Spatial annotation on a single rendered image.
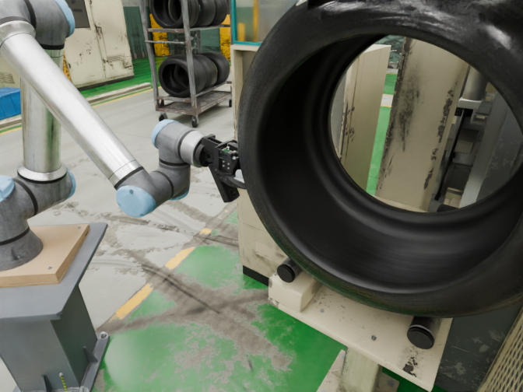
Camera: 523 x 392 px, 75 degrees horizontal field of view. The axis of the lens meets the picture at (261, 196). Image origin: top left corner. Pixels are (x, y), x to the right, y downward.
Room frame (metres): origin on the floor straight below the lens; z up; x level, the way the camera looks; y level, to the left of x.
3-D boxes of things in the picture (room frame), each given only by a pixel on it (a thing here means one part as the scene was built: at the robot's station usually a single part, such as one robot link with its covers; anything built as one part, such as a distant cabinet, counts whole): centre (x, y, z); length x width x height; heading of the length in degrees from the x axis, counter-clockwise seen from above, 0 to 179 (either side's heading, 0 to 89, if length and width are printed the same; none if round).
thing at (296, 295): (0.70, -0.16, 0.83); 0.36 x 0.09 x 0.06; 144
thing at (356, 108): (1.55, -0.20, 0.63); 0.56 x 0.41 x 1.27; 54
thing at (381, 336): (0.62, -0.27, 0.80); 0.37 x 0.36 x 0.02; 54
